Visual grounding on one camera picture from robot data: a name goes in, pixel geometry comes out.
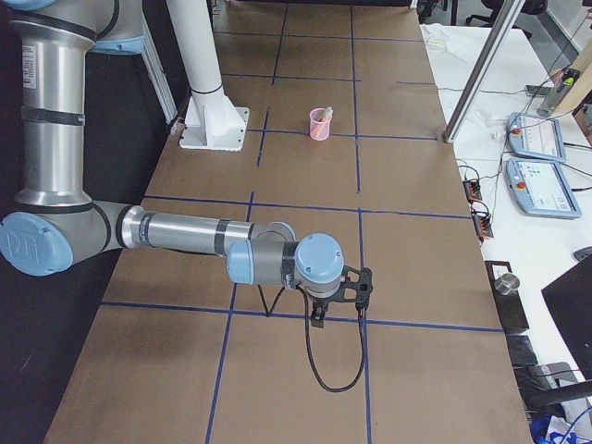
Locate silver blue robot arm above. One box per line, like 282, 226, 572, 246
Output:
1, 55, 359, 366

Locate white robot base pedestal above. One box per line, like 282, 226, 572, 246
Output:
166, 0, 250, 152

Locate steel cup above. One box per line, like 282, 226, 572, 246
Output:
494, 273, 521, 296

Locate teach pendant far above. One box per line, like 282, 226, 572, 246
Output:
506, 112, 566, 163

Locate teach pendant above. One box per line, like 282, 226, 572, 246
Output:
506, 112, 566, 163
506, 157, 582, 219

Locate pink mesh pen holder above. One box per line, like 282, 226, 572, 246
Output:
309, 107, 332, 142

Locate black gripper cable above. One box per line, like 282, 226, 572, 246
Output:
256, 281, 367, 393

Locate teach pendant near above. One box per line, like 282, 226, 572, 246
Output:
506, 157, 582, 219

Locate black monitor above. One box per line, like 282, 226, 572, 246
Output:
542, 258, 591, 379

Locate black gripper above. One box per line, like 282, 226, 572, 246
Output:
308, 265, 374, 328

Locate aluminium frame post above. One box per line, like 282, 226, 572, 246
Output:
442, 0, 525, 143

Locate orange black usb hub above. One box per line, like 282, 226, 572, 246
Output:
462, 179, 482, 203

